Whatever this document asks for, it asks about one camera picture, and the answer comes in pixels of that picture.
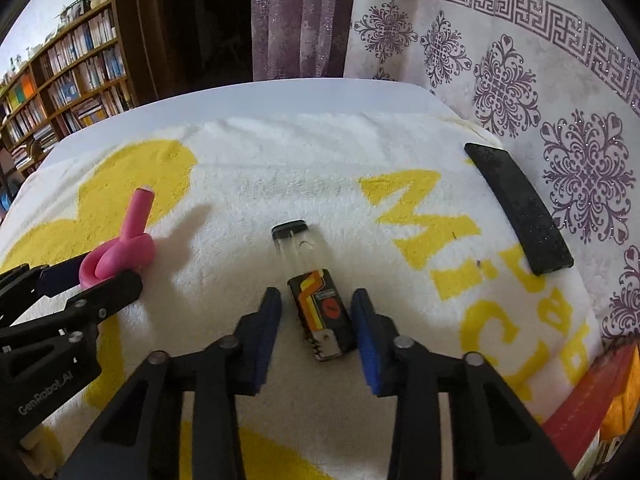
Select purple banded sheer curtain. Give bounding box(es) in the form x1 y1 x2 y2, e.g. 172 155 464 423
251 0 358 82

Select pink foam hair curler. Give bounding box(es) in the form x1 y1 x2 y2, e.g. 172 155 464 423
79 187 155 290

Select black smartphone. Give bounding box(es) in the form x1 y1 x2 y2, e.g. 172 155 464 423
464 142 575 276

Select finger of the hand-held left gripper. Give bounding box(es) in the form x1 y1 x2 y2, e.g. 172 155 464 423
0 270 144 356
0 255 90 328

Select wooden bookshelf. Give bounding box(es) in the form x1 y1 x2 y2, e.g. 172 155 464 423
0 0 151 181

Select rows of shelved books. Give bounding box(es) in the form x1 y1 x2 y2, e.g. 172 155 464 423
0 7 132 171

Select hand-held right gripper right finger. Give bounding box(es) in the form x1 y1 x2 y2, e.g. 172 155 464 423
350 288 576 480

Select person's left hand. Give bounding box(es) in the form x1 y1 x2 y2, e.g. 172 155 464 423
19 424 67 480

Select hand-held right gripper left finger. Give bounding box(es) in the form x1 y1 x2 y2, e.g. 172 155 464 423
70 287 283 480

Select orange black lighter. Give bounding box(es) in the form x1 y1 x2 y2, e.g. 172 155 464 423
271 220 358 362

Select white yellow printed towel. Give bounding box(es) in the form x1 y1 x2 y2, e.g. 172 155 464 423
0 112 608 480

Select white purple patterned curtain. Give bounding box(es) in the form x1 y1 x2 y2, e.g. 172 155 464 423
342 0 640 346

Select pink cardboard box container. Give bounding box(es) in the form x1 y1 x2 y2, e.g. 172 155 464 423
542 342 640 480

